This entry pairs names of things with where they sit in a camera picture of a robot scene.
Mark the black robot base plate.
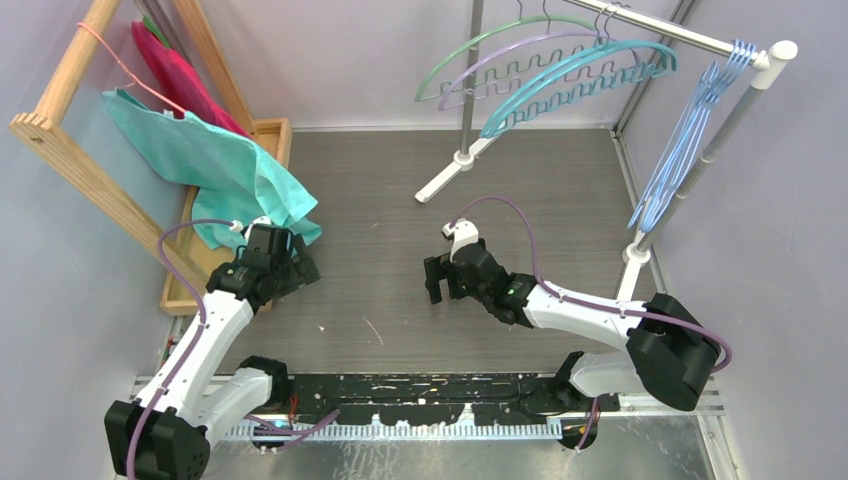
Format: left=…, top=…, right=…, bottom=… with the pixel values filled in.
left=254, top=373, right=592, bottom=427

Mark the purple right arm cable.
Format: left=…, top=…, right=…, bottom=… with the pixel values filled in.
left=447, top=194, right=734, bottom=376

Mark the pink hanger on rack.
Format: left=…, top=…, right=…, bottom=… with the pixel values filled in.
left=76, top=22, right=186, bottom=114

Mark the purple notched hanger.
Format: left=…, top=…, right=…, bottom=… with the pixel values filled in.
left=425, top=21, right=596, bottom=111

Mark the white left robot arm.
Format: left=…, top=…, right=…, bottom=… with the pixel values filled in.
left=104, top=217, right=320, bottom=479

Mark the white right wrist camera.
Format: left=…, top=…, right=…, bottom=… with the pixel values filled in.
left=441, top=218, right=480, bottom=261

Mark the teal notched hanger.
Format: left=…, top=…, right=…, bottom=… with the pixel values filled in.
left=483, top=2, right=680, bottom=139
left=478, top=3, right=657, bottom=139

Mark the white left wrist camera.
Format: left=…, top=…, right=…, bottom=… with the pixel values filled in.
left=229, top=216, right=273, bottom=240

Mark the red cloth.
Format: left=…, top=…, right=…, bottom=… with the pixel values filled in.
left=131, top=22, right=250, bottom=138

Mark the teal cloth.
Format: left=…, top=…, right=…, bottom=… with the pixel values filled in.
left=103, top=89, right=322, bottom=244

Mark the green notched hanger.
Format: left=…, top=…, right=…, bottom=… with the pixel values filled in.
left=414, top=15, right=593, bottom=102

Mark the wooden clothes rack frame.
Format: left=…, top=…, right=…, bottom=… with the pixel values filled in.
left=9, top=0, right=294, bottom=315

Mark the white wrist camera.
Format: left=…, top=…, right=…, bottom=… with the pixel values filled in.
left=229, top=216, right=273, bottom=240
left=441, top=218, right=480, bottom=261

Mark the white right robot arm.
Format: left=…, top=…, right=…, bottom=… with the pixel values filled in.
left=423, top=240, right=720, bottom=411

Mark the metal garment rack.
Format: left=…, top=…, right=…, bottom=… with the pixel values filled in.
left=414, top=1, right=798, bottom=266

